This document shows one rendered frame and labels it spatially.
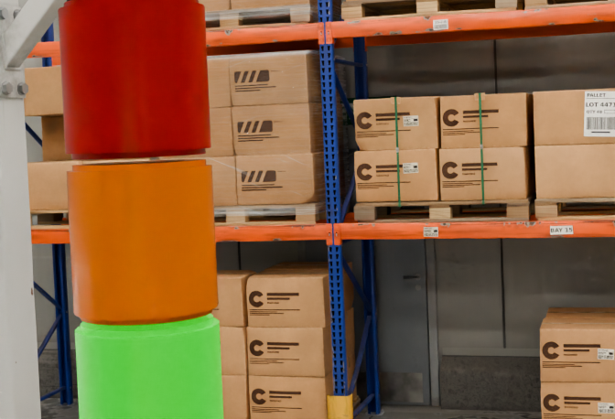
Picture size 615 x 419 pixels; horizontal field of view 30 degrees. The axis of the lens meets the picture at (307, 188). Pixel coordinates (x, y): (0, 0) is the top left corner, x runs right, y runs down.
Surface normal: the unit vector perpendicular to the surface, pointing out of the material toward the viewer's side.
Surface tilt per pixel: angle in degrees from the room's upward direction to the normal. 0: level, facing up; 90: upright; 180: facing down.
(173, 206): 90
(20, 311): 90
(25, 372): 90
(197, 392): 90
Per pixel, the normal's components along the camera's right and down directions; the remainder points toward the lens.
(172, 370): 0.51, 0.03
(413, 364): -0.28, 0.06
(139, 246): 0.01, 0.05
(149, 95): 0.27, 0.04
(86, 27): -0.49, 0.07
